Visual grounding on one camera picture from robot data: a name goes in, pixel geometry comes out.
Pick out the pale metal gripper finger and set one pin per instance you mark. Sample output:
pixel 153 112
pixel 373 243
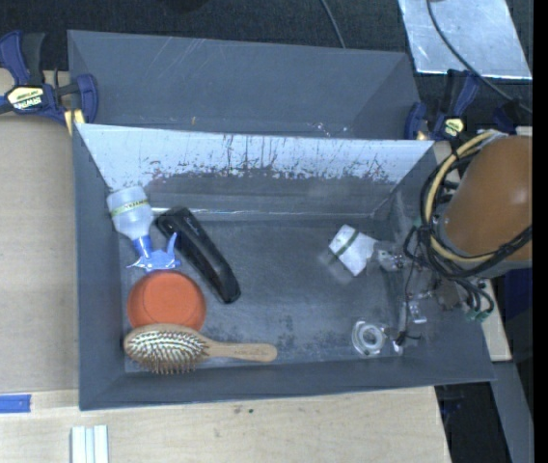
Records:
pixel 417 313
pixel 390 259

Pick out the grey metal bin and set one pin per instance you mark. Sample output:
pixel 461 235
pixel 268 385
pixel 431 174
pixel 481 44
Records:
pixel 303 268

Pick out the black stapler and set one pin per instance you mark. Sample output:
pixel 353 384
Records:
pixel 201 253

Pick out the orange round bowl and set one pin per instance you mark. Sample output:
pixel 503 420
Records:
pixel 165 299

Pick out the wooden hairbrush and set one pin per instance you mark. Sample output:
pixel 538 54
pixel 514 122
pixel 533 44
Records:
pixel 168 347

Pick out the clear spray bottle blue nozzle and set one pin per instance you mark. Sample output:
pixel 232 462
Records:
pixel 131 212

